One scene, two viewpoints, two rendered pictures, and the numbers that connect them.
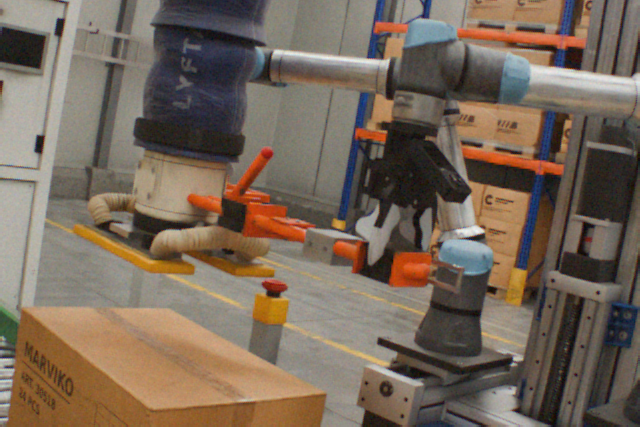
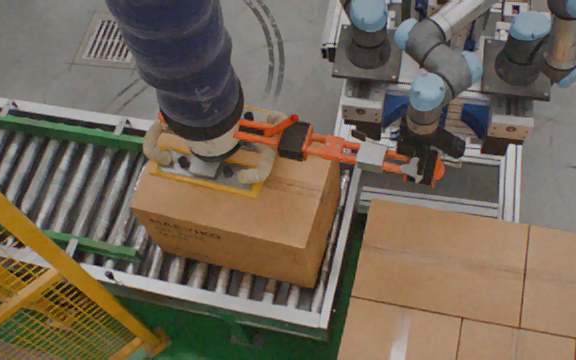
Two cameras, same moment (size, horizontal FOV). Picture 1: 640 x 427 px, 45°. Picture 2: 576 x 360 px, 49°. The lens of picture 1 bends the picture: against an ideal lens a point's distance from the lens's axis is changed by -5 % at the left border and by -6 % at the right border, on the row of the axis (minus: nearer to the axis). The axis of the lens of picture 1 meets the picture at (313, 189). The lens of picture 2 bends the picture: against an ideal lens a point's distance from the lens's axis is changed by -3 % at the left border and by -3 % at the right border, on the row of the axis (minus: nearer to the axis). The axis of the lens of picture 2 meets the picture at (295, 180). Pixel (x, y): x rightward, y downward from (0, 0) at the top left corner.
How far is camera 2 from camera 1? 1.56 m
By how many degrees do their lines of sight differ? 61
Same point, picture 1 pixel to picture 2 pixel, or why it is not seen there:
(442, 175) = (454, 152)
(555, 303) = not seen: hidden behind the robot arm
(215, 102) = (229, 97)
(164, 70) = (185, 106)
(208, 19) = (207, 74)
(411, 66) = (424, 117)
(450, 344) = (379, 62)
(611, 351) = not seen: hidden behind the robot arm
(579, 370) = (459, 45)
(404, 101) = (421, 129)
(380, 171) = (409, 149)
